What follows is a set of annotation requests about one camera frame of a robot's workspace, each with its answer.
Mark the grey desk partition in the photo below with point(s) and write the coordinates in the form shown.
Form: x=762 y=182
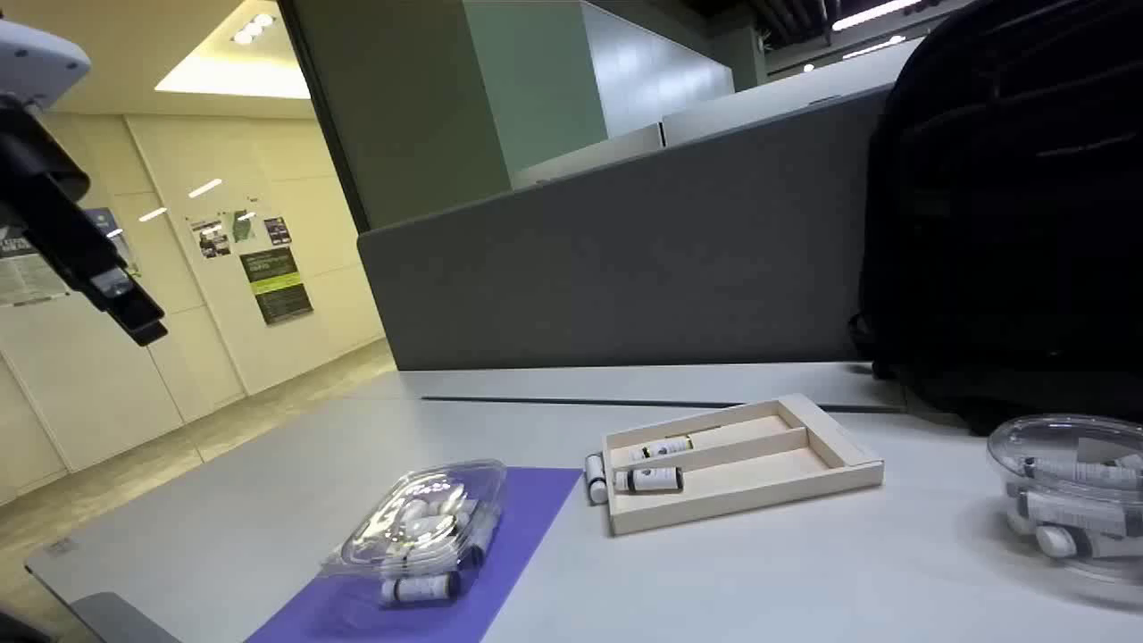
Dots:
x=618 y=261

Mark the white wall notice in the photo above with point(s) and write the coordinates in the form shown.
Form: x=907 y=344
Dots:
x=25 y=282

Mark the white desk divider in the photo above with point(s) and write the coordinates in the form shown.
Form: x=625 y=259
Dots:
x=774 y=103

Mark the green pillar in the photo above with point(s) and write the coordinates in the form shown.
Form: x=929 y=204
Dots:
x=429 y=110

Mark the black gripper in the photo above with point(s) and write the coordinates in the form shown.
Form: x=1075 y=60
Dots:
x=30 y=167

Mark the clear plastic container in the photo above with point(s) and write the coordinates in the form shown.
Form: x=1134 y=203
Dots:
x=478 y=488

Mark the wooden two-compartment tray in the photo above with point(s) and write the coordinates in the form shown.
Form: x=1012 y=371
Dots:
x=822 y=469

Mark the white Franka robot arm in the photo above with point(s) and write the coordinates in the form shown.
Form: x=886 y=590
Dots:
x=37 y=60

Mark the black backpack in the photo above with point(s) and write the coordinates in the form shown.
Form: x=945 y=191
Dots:
x=1012 y=217

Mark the black and green poster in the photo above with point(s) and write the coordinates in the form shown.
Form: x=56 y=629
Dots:
x=275 y=286

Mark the purple mat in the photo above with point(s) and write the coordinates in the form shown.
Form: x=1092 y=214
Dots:
x=524 y=522

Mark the bright ceiling light panel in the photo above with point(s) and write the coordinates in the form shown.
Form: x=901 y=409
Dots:
x=236 y=60

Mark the small wall photo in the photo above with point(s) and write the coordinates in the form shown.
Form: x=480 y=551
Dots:
x=213 y=239
x=245 y=226
x=275 y=232

